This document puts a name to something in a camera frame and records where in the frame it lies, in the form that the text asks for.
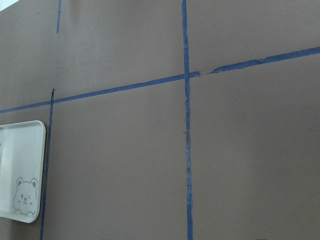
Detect white rectangular bear plate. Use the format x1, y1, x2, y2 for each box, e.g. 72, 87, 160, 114
0, 120, 46, 224

